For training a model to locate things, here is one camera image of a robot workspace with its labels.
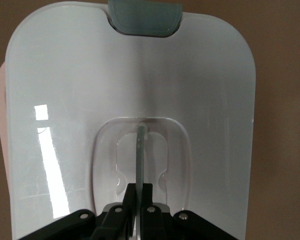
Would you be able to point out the pink plastic bin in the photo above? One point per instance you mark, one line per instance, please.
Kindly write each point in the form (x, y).
(0, 112)

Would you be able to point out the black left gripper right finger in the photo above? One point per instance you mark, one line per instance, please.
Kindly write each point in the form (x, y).
(152, 225)

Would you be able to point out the white box lid grey latches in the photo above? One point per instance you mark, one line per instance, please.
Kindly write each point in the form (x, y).
(190, 87)

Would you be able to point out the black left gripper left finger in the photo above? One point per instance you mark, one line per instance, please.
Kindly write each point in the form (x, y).
(115, 225)

